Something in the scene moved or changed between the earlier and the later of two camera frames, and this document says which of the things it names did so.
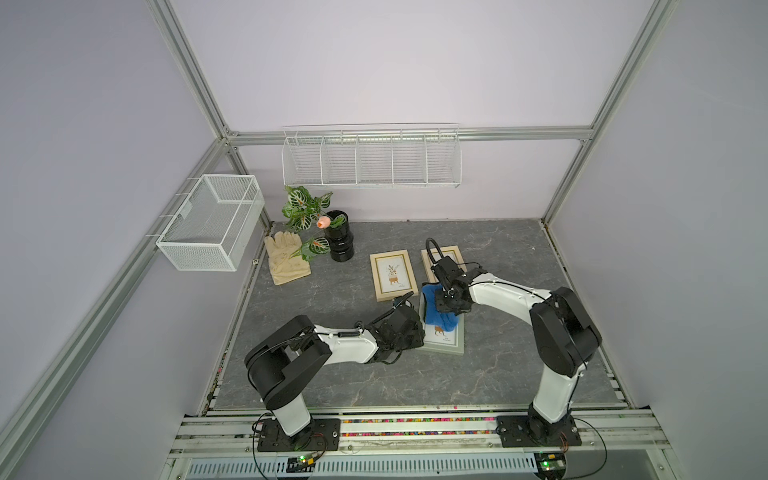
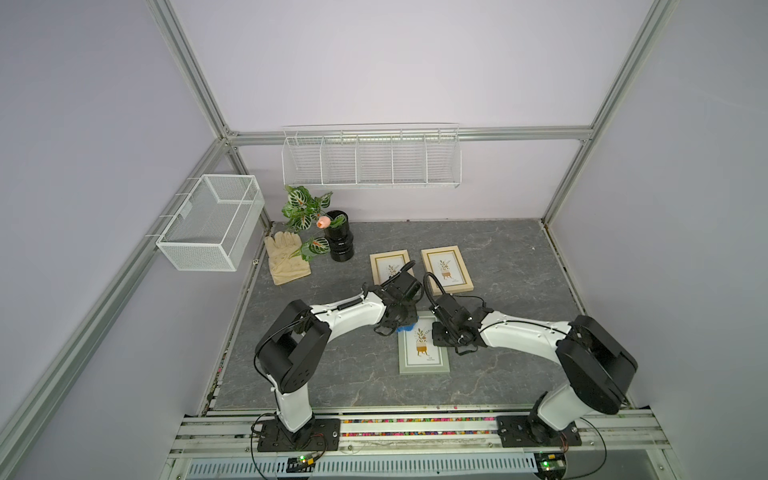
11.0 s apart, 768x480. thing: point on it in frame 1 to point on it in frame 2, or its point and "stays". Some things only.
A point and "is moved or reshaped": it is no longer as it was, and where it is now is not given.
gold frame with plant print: (426, 263) stays
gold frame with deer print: (393, 275) stays
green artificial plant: (303, 213) stays
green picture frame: (439, 340) is moved or reshaped
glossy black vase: (339, 236) stays
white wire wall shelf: (372, 156) stays
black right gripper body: (444, 302) to (443, 337)
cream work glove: (285, 257) stays
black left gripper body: (411, 342) to (407, 316)
